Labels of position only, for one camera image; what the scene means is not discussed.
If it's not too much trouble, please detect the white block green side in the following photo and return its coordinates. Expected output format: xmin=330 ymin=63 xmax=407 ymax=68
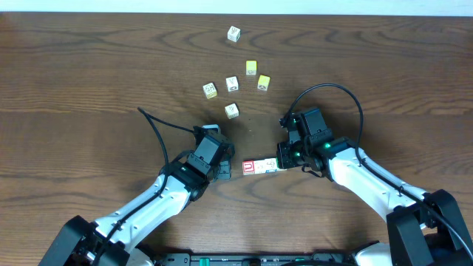
xmin=225 ymin=103 xmax=239 ymax=119

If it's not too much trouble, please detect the white block yellow side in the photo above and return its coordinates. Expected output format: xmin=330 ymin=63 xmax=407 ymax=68
xmin=203 ymin=82 xmax=218 ymax=99

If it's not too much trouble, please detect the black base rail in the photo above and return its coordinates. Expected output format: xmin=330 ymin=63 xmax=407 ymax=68
xmin=154 ymin=252 xmax=357 ymax=266

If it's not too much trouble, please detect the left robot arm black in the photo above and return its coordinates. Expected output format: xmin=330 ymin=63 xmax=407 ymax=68
xmin=39 ymin=140 xmax=234 ymax=265

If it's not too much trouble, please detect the yellow block upper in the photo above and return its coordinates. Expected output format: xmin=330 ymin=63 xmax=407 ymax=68
xmin=245 ymin=61 xmax=257 ymax=75

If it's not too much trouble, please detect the white block red side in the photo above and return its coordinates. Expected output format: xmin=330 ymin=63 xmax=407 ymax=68
xmin=265 ymin=158 xmax=279 ymax=173

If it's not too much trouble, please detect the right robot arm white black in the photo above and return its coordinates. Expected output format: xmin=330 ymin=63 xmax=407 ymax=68
xmin=276 ymin=134 xmax=472 ymax=266

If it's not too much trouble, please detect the red U letter block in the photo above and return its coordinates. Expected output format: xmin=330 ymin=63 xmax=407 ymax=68
xmin=242 ymin=160 xmax=255 ymax=176

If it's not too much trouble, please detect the yellow block with black mark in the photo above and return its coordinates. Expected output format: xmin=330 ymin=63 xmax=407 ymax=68
xmin=257 ymin=75 xmax=270 ymax=91

